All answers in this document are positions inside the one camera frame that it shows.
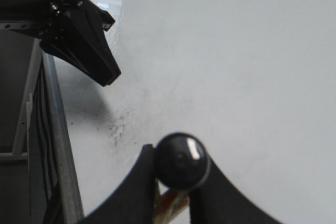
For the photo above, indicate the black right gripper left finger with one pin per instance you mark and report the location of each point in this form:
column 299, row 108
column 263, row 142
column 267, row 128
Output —
column 133, row 200

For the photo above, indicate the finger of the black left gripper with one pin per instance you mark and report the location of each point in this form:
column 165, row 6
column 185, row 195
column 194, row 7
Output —
column 105, row 20
column 74, row 38

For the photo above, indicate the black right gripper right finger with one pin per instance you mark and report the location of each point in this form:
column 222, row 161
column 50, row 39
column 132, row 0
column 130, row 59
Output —
column 217, row 200

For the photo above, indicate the white black whiteboard marker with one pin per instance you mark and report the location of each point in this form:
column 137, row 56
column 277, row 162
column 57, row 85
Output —
column 182, row 164

